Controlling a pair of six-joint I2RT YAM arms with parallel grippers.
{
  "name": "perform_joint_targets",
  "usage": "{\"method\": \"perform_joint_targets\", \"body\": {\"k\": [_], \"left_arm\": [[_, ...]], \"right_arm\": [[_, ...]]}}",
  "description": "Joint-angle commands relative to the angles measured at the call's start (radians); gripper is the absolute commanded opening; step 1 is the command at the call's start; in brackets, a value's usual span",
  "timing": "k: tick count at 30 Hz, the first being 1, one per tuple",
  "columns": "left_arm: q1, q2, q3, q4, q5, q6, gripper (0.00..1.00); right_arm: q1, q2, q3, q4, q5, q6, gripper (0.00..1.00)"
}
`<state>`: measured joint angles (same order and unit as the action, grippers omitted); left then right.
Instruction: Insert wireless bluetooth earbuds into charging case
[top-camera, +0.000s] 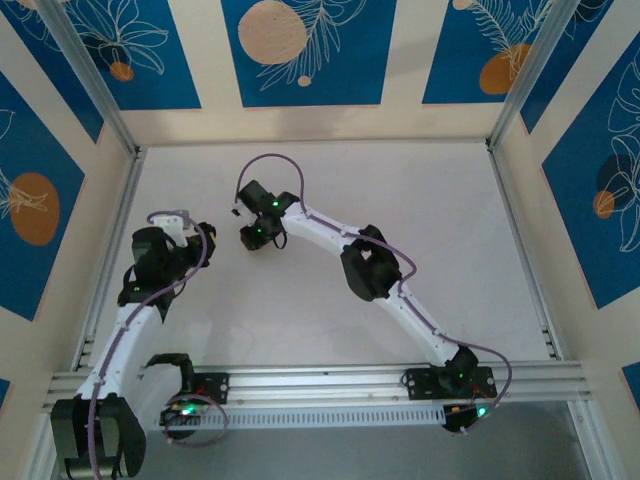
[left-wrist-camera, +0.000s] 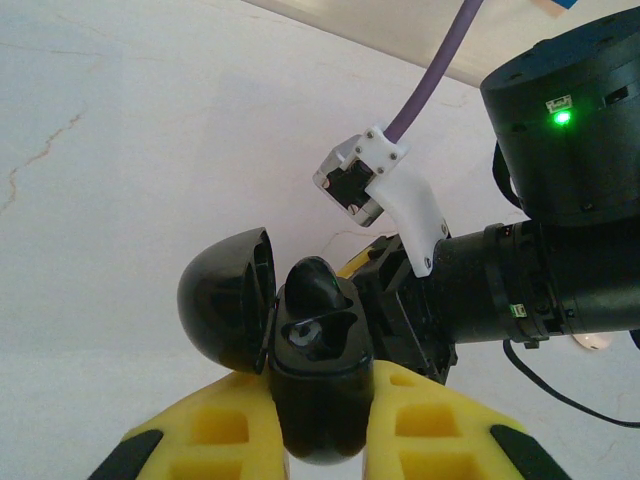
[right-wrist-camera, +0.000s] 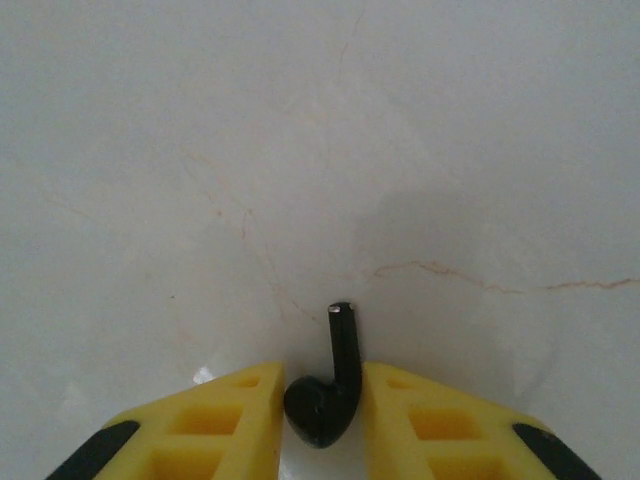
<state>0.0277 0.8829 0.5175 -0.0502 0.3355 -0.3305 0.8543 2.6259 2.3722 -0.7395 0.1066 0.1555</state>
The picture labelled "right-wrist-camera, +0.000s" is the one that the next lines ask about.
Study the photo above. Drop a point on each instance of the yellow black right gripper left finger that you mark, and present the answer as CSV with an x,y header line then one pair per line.
x,y
210,430

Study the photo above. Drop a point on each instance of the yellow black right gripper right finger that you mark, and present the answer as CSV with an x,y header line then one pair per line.
x,y
450,435

